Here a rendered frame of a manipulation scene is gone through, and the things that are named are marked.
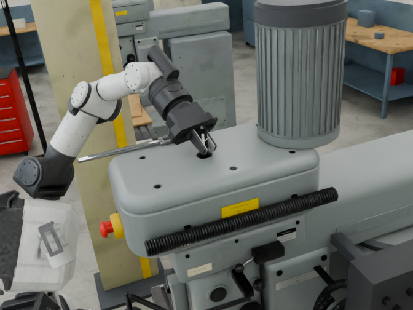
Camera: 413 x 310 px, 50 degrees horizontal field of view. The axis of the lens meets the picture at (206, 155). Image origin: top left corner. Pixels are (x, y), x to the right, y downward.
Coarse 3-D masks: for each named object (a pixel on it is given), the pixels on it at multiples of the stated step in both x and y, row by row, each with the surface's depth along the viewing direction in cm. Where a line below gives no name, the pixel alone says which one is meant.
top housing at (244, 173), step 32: (256, 128) 115; (128, 160) 105; (160, 160) 103; (192, 160) 102; (224, 160) 101; (256, 160) 100; (288, 160) 99; (128, 192) 92; (160, 192) 91; (192, 192) 92; (224, 192) 94; (256, 192) 97; (288, 192) 101; (128, 224) 93; (160, 224) 92; (192, 224) 95
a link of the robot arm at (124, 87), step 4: (124, 72) 116; (120, 76) 116; (124, 76) 115; (120, 80) 116; (124, 80) 115; (120, 84) 116; (124, 84) 115; (124, 88) 116; (128, 88) 116; (128, 92) 117; (132, 92) 116; (136, 92) 117; (140, 92) 118
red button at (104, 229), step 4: (100, 224) 102; (104, 224) 102; (108, 224) 103; (100, 228) 102; (104, 228) 101; (108, 228) 102; (112, 228) 102; (104, 232) 101; (108, 232) 103; (104, 236) 102
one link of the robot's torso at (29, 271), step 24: (0, 216) 124; (24, 216) 128; (48, 216) 131; (72, 216) 135; (0, 240) 123; (24, 240) 126; (72, 240) 134; (0, 264) 122; (24, 264) 125; (48, 264) 128; (72, 264) 134; (0, 288) 122; (24, 288) 126; (48, 288) 128
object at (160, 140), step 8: (136, 144) 110; (144, 144) 110; (152, 144) 110; (160, 144) 110; (168, 144) 110; (104, 152) 108; (112, 152) 108; (120, 152) 108; (80, 160) 105; (88, 160) 106
